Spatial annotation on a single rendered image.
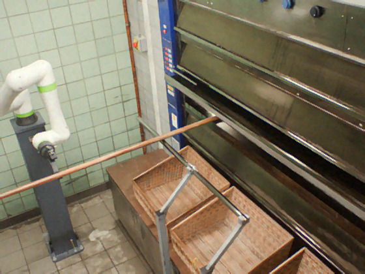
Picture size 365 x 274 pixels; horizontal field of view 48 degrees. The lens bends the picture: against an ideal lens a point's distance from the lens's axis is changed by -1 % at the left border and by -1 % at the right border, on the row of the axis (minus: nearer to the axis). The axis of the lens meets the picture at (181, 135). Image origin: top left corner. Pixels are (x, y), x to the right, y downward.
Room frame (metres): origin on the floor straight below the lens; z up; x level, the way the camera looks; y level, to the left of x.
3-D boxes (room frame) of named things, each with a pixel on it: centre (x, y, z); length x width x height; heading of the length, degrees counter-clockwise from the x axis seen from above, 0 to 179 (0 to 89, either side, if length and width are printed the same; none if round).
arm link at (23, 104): (2.52, 1.05, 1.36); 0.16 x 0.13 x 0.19; 141
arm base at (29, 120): (2.58, 1.07, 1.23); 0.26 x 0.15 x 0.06; 27
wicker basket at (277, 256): (1.73, -0.22, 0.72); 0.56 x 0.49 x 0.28; 28
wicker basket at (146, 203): (2.26, 0.05, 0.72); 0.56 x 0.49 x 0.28; 26
